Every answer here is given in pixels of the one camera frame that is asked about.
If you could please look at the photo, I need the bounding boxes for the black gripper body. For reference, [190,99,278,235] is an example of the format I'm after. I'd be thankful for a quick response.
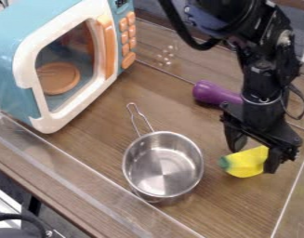
[220,92,301,161]

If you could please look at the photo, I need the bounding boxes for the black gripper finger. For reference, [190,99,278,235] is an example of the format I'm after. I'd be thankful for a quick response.
[262,147,294,174]
[224,123,246,152]

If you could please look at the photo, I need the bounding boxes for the yellow toy banana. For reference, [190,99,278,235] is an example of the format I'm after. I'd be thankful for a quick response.
[218,146,268,179]

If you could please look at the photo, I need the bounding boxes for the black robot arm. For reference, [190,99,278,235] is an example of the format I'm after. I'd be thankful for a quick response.
[184,0,301,174]

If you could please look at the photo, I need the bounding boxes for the silver metal pot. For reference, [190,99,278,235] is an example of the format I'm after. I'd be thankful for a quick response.
[121,102,205,204]

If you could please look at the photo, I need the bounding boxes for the purple toy eggplant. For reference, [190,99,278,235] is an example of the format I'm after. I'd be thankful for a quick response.
[192,80,241,105]

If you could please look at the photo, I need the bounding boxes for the clear acrylic barrier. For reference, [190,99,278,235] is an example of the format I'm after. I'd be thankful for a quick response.
[0,112,204,238]

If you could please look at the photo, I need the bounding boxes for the blue toy microwave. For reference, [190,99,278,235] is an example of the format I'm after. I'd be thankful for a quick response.
[0,0,136,134]

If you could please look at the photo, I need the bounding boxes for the black cable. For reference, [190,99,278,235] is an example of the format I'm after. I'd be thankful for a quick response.
[156,0,224,52]

